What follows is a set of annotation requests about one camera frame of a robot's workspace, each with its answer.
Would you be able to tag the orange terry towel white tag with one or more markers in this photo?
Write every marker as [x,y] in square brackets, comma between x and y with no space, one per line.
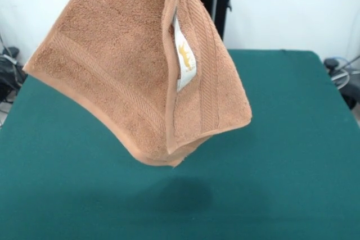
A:
[112,54]

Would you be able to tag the dark green tablecloth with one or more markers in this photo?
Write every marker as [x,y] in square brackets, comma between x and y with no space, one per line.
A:
[281,153]

